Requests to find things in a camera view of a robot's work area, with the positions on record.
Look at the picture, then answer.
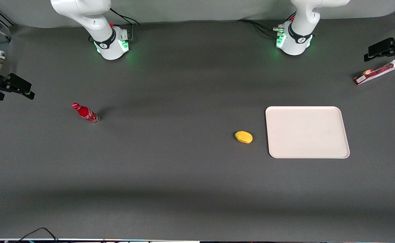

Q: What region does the red cookie box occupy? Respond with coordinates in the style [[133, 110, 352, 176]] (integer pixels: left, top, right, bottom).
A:
[[353, 60, 395, 85]]

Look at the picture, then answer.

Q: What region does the white rectangular tray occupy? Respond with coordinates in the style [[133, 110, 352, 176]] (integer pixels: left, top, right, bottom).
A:
[[265, 106, 350, 159]]

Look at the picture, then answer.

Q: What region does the red cola bottle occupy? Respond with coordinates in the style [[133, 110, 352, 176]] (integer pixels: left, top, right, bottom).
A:
[[72, 102, 101, 125]]

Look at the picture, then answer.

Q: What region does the yellow lemon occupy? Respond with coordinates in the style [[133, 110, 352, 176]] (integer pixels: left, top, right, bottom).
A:
[[235, 131, 253, 144]]

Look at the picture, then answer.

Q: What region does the aluminium frame rail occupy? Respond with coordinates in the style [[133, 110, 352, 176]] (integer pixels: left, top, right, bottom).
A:
[[0, 5, 17, 28]]

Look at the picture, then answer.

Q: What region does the black left arm base cable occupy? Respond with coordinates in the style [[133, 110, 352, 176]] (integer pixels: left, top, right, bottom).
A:
[[236, 19, 285, 38]]

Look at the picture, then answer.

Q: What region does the black arm base cable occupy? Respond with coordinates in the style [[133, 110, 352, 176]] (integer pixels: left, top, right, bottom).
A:
[[109, 8, 141, 42], [236, 19, 285, 38]]

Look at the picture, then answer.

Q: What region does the black right arm base cable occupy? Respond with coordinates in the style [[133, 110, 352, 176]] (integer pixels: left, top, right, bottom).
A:
[[109, 8, 141, 42]]

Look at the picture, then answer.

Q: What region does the black cable at table edge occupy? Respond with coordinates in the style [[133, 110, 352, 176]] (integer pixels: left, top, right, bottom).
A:
[[15, 227, 60, 243]]

